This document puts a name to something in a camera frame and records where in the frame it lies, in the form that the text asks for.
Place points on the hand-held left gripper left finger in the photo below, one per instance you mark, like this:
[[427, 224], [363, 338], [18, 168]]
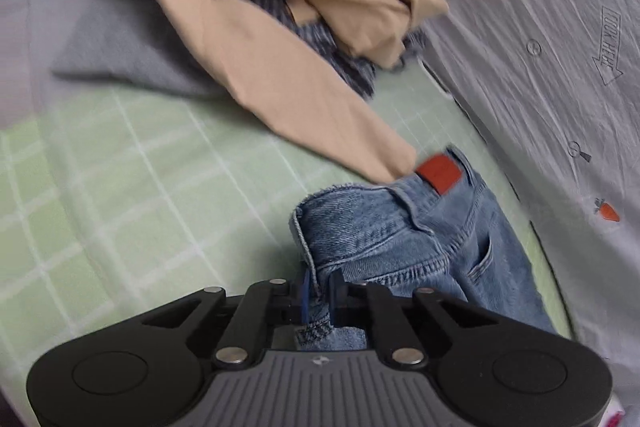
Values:
[[302, 303]]

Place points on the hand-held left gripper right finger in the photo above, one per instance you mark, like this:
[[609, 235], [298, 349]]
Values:
[[334, 302]]

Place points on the blue denim jeans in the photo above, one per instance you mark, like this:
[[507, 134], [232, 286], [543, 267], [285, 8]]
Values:
[[400, 237]]

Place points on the green checked bed sheet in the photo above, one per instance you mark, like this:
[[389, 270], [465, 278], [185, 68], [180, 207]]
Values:
[[150, 187]]

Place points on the beige long-sleeved top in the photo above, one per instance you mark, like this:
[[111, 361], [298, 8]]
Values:
[[280, 72]]

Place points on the blue striped knit garment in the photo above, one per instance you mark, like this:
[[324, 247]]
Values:
[[352, 68]]

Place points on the pink printed cloth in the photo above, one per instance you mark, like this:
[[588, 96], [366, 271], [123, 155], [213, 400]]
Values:
[[613, 417]]

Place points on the white carrot-print quilt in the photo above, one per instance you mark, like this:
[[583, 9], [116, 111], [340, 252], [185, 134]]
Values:
[[525, 57]]

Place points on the grey folded garment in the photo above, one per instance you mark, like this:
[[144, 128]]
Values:
[[125, 47]]

